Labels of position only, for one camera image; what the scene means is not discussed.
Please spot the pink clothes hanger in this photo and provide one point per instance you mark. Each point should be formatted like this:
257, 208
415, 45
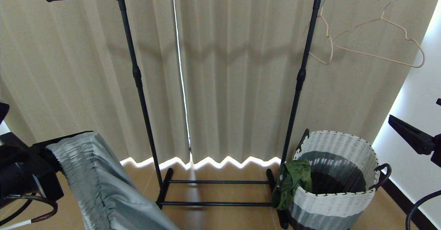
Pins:
332, 51
394, 25

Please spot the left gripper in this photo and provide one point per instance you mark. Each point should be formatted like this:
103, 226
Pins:
20, 171

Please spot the beige curtain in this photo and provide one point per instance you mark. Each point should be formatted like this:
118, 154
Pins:
241, 85

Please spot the green garment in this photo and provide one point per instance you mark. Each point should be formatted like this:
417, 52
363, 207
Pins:
293, 181

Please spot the white laundry basket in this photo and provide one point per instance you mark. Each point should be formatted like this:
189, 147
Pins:
337, 140

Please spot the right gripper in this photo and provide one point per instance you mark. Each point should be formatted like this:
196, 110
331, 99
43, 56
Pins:
437, 150

